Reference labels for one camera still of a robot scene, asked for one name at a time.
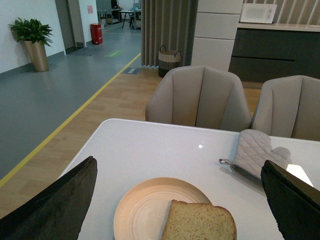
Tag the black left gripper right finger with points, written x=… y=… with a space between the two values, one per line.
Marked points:
x=294 y=204

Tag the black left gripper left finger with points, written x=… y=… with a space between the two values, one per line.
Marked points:
x=57 y=212

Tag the slice of brown bread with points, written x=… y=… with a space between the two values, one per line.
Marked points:
x=198 y=221

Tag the grey quilted oven mitt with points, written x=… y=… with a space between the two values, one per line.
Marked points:
x=253 y=149

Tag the beige round plate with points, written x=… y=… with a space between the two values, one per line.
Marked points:
x=142 y=212

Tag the beige chair on right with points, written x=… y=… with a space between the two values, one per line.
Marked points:
x=289 y=107

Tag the beige chair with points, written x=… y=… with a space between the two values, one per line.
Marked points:
x=289 y=107
x=200 y=96

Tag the beige chair on left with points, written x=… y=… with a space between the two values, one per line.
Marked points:
x=200 y=96

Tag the dark grey kitchen counter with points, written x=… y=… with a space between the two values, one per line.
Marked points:
x=260 y=55

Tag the gold tall plant pot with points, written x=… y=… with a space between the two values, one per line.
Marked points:
x=37 y=55

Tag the green potted plant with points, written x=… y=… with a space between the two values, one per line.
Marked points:
x=31 y=30

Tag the red cabinet box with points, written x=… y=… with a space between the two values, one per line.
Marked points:
x=96 y=33

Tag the white microwave oven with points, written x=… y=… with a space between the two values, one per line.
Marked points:
x=257 y=13

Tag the white drawer cabinet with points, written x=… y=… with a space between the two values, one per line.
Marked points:
x=215 y=33

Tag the distant desk with legs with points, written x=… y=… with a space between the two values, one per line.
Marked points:
x=134 y=18

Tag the grey pleated curtain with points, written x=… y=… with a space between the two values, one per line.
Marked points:
x=170 y=23

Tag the woven basket with handles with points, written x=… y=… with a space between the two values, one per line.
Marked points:
x=167 y=60

